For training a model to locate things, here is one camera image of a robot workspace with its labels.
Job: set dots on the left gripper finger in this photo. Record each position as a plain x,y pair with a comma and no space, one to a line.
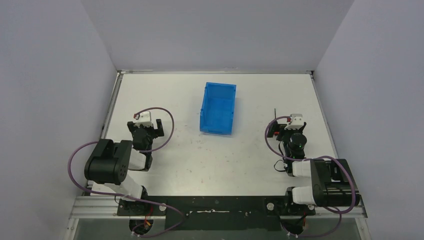
160,130
131,125

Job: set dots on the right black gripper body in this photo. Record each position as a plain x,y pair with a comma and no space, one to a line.
289,134

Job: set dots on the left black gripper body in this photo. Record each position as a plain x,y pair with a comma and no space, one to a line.
157,131

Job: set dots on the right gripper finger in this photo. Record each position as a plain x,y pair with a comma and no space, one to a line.
303,127
278,128

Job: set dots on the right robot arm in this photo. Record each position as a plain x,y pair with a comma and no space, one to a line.
332,183

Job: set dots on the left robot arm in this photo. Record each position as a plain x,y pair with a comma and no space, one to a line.
110,161

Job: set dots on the blue plastic bin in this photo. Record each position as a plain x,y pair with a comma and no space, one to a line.
217,110

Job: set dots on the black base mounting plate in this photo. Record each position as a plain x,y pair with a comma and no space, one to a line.
219,213

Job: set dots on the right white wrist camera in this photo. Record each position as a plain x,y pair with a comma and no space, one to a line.
296,122

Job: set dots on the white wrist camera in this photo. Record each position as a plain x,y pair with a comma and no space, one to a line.
143,119
296,122

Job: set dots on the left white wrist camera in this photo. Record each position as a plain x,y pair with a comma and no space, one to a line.
143,119

